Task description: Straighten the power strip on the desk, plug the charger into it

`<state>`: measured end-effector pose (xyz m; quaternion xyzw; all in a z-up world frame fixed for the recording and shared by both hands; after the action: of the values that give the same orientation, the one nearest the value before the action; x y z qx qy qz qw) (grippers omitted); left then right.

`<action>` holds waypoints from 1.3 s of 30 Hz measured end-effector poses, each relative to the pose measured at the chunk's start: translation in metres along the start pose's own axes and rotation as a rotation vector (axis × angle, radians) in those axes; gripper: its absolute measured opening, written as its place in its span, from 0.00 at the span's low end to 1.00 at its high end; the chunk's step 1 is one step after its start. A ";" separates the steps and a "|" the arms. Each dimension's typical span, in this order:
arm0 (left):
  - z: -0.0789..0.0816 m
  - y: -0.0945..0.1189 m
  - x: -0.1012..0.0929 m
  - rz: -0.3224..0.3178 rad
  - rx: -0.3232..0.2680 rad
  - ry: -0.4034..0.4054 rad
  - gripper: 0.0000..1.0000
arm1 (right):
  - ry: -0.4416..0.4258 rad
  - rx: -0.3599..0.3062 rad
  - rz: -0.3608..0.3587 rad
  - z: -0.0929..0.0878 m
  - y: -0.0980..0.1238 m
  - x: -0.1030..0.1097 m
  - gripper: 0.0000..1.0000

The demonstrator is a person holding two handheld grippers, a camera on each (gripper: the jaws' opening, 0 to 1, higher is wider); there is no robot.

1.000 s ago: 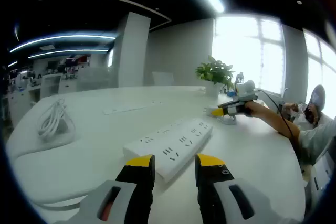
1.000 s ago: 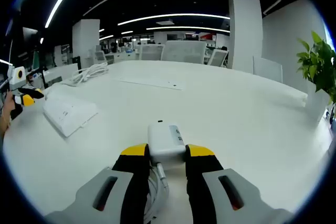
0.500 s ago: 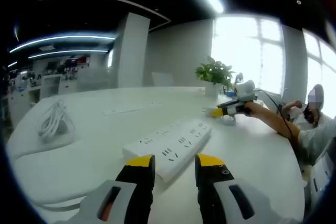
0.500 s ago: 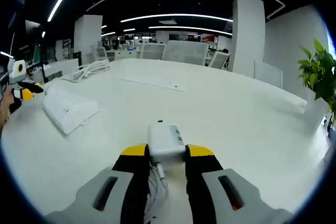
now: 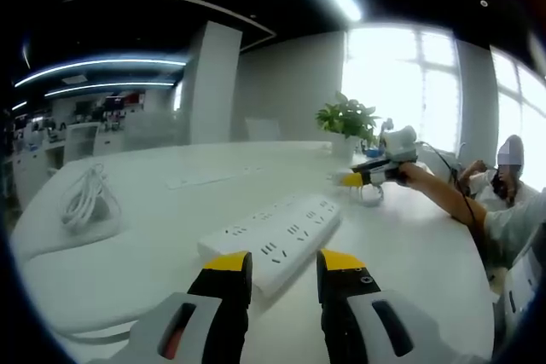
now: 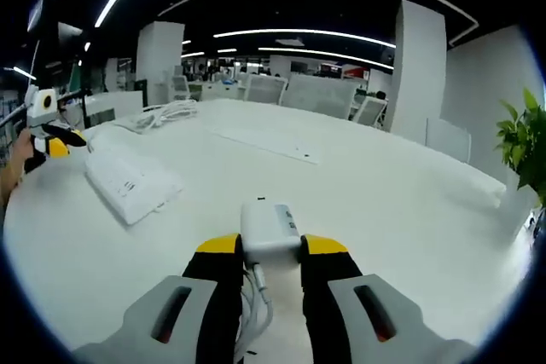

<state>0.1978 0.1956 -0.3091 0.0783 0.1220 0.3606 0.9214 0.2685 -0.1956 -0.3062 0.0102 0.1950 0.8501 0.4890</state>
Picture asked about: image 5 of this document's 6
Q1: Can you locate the white power strip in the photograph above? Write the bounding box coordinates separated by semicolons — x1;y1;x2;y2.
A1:
196;194;343;298

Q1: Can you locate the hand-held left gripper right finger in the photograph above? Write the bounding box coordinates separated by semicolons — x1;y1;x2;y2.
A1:
315;248;464;364

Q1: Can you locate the white charger with cable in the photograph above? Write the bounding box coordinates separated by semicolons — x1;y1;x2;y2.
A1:
327;170;386;208

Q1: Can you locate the white worn device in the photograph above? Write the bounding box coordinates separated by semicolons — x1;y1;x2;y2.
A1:
497;235;546;339

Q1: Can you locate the green potted plant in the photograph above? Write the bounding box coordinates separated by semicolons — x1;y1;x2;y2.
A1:
315;90;381;160

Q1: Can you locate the white chair back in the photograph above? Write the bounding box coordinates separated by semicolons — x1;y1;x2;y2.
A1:
244;117;283;142

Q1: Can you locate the red wall display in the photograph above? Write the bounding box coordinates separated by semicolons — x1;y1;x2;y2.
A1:
103;91;142;121

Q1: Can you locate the person's right hand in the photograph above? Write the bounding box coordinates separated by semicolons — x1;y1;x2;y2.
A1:
398;162;424;187

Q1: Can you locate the white power strip cable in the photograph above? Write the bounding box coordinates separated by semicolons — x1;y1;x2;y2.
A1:
12;162;134;346

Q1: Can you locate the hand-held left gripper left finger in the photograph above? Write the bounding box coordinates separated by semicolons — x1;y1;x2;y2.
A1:
113;251;253;364

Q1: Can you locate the person's pale sleeve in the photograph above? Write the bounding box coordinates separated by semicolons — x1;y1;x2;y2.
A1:
483;188;546;269

